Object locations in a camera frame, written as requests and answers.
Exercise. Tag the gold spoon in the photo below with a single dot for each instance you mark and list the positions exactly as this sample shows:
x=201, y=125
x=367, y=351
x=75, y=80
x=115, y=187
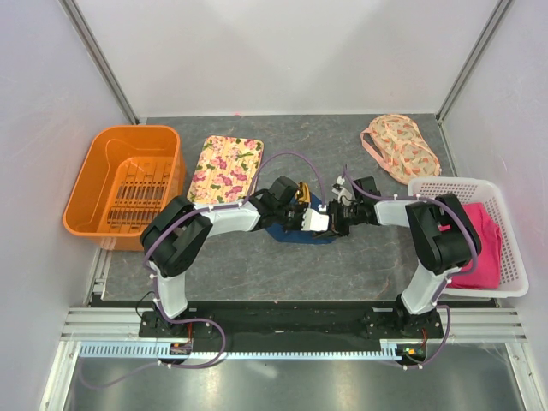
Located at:
x=301, y=193

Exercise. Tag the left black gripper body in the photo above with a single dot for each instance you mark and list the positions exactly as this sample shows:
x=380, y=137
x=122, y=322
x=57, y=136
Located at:
x=294, y=217

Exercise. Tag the dark blue paper napkin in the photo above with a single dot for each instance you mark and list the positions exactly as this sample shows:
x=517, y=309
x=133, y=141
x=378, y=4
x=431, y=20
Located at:
x=277, y=232

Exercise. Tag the gold knife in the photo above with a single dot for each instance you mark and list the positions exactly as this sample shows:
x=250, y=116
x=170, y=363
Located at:
x=308, y=196

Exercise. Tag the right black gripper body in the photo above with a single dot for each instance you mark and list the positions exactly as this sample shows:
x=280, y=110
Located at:
x=342, y=217

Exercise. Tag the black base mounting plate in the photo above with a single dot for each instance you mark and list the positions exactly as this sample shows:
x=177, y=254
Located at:
x=296, y=325

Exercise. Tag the white slotted cable duct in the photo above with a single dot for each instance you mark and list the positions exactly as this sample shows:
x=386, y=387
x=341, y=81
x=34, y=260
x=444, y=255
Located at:
x=183, y=351

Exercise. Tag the white perforated plastic basket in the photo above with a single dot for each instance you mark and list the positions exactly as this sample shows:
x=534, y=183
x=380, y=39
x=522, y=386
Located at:
x=513, y=276

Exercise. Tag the floral rectangular tray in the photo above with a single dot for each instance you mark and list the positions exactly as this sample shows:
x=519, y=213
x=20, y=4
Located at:
x=225, y=169

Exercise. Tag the orange plastic basin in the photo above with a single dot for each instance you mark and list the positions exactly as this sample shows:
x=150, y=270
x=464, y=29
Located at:
x=129, y=175

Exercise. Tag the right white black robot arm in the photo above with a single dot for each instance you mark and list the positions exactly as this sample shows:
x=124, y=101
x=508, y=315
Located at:
x=445, y=241

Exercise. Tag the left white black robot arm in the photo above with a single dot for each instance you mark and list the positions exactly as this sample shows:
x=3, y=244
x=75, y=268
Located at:
x=174, y=238

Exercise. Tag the pink cloth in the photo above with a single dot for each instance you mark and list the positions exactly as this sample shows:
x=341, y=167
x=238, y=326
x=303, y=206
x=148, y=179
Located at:
x=487, y=274

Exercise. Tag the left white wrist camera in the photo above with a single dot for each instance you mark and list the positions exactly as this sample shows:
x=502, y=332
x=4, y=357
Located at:
x=315, y=219

